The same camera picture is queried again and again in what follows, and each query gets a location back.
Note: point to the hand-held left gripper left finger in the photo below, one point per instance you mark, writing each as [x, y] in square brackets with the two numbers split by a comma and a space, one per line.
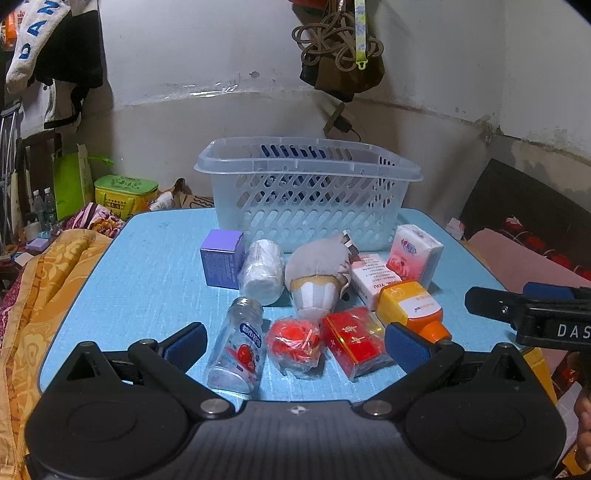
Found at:
[189, 345]

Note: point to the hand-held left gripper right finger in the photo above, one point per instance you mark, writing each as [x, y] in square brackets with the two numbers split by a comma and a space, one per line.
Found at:
[406, 347]

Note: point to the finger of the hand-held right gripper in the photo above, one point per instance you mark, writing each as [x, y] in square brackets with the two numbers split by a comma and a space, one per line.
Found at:
[549, 290]
[494, 302]

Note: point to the yellow bottle with orange cap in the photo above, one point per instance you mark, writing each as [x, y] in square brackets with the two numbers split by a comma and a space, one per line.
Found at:
[406, 304]

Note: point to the glass bottle with strawberry label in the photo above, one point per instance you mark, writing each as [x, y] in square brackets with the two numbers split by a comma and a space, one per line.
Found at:
[238, 350]

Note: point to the red box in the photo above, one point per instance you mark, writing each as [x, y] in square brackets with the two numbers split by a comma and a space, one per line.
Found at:
[351, 337]

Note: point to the white and pink box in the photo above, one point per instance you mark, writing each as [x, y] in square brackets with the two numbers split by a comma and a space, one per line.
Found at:
[369, 277]

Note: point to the purple box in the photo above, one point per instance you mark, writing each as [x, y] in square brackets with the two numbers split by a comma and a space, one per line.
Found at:
[221, 263]

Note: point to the pink tissue pack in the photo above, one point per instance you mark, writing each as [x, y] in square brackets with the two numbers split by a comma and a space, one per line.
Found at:
[413, 251]

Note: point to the white roll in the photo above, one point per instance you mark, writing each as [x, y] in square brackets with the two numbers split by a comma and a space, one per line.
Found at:
[261, 272]

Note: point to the red ball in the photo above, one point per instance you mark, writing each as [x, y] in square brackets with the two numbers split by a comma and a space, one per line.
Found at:
[293, 341]

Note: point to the grey and cream plush toy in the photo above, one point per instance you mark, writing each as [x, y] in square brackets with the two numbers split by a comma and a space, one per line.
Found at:
[318, 267]

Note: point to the clear plastic basket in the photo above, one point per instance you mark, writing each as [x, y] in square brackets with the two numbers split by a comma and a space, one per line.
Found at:
[300, 221]

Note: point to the pink cloth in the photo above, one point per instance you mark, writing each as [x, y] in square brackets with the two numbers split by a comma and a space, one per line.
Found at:
[503, 258]

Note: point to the red and black plaid blanket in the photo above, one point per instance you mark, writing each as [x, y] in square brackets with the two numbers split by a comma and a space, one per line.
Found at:
[540, 242]

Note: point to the small white box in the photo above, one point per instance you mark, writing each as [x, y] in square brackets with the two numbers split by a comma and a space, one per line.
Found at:
[456, 227]

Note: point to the dark wooden headboard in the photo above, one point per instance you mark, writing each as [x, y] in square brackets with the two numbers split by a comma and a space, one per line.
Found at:
[508, 189]

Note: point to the brown cardboard piece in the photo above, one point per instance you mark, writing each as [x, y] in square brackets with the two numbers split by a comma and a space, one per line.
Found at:
[194, 198]

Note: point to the red floral blanket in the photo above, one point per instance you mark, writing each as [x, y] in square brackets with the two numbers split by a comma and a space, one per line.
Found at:
[94, 219]

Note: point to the green tin box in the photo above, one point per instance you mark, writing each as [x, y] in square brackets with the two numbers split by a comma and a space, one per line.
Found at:
[124, 194]

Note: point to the small lilac box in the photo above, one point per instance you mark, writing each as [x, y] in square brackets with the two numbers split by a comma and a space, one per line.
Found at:
[38, 243]

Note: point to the small white container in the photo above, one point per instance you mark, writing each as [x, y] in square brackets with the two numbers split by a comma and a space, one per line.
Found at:
[31, 230]

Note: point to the clear water bottle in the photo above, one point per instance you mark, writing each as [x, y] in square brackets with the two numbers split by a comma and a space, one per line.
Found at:
[50, 203]
[37, 207]

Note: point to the green paper bag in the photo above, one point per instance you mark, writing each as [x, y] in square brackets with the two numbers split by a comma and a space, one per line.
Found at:
[69, 184]

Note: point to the dark wooden chair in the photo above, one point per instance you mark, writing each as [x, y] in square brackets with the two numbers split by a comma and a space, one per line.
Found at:
[41, 157]

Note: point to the hanging brown bag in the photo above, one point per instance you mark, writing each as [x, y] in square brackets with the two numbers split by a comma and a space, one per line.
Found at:
[351, 76]

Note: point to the metal crutch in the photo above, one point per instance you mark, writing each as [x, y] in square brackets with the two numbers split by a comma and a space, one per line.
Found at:
[9, 138]

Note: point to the black and white lettered jacket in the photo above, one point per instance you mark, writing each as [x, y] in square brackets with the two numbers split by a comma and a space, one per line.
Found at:
[83, 46]

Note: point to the hanging colourful plastic bag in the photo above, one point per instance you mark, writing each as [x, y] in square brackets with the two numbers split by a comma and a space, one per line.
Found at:
[11, 30]

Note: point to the black wall charger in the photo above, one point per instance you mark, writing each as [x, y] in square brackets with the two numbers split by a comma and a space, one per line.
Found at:
[342, 124]

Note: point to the wooden wall block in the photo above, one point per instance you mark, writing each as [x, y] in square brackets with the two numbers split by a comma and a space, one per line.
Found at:
[333, 115]

